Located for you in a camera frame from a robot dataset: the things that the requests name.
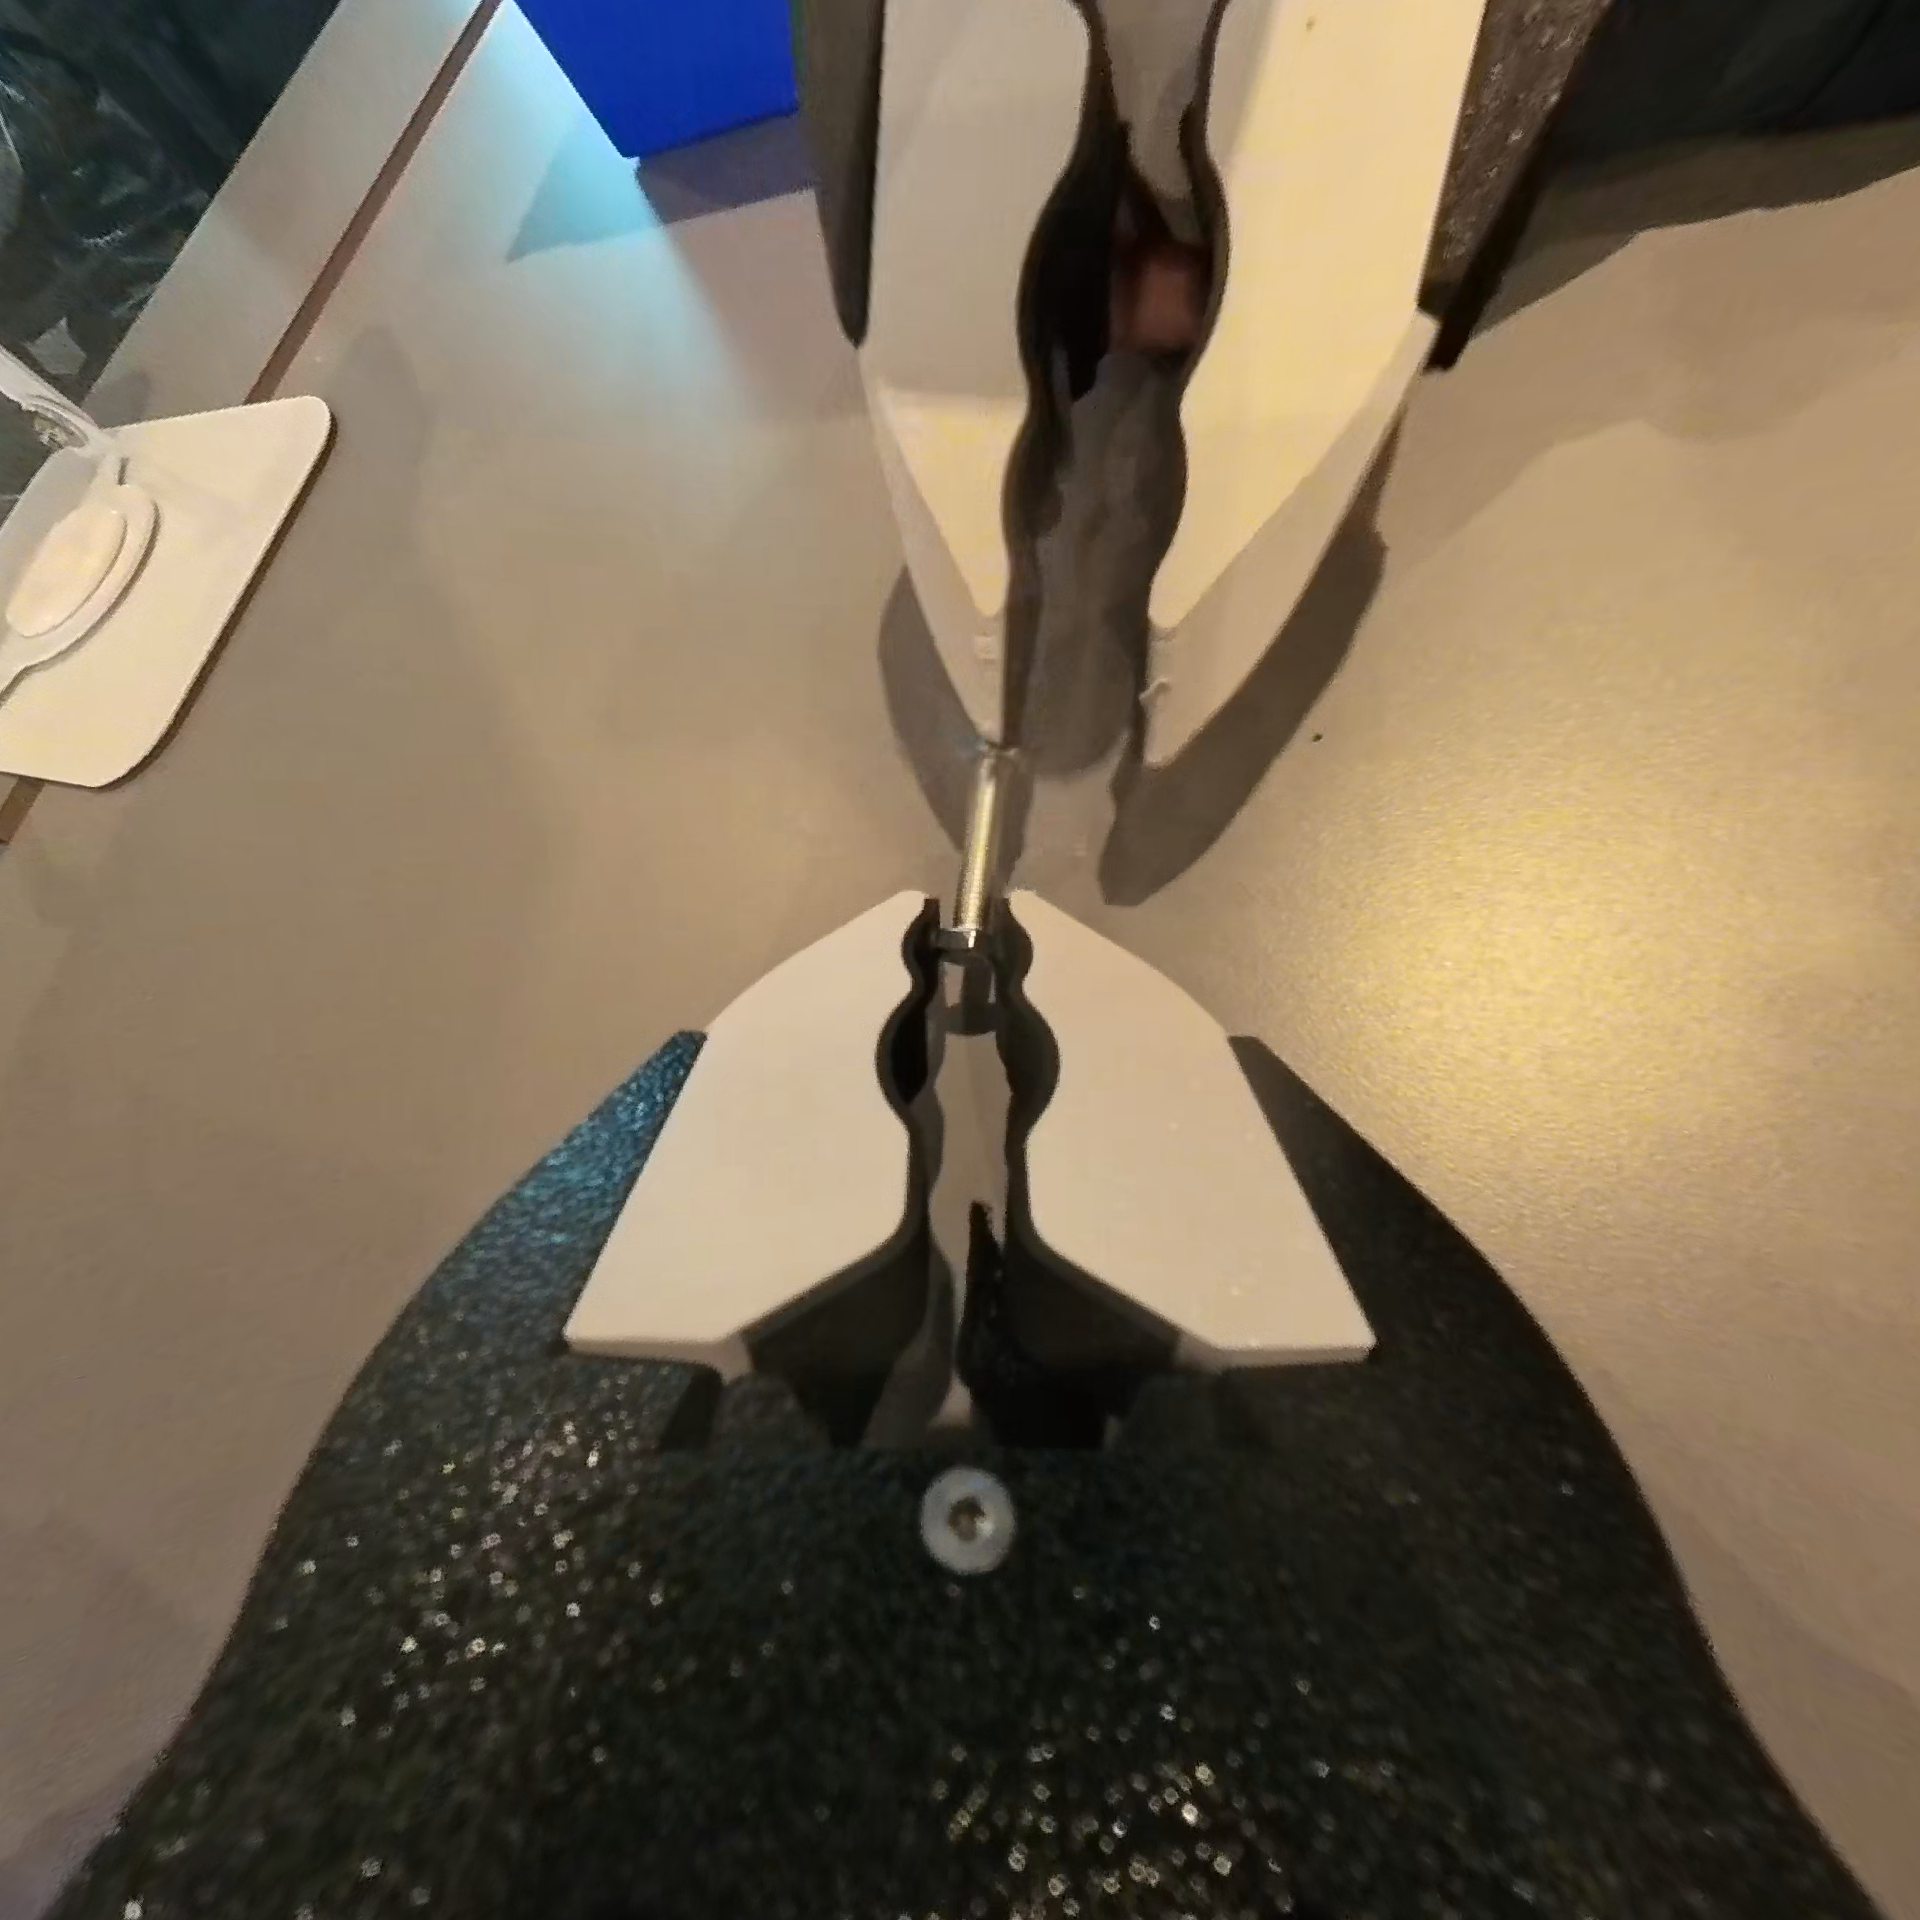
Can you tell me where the person's right forearm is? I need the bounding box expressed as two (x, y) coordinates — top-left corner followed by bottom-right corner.
(1553, 0), (1920, 195)

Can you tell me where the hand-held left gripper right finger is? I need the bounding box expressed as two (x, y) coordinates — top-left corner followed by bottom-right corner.
(1002, 890), (1377, 1371)

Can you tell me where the wooden document stand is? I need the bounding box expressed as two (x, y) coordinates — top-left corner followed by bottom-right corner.
(0, 345), (335, 792)

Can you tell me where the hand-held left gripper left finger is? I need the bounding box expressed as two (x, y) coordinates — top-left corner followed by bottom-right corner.
(563, 890), (945, 1376)

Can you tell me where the silver metal bolt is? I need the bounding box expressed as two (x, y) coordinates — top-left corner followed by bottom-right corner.
(932, 743), (1029, 991)

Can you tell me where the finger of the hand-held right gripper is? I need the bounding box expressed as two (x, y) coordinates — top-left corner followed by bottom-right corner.
(861, 0), (1119, 746)
(1141, 0), (1491, 769)

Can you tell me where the blue plastic bin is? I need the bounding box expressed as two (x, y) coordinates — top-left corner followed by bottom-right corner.
(508, 0), (801, 155)

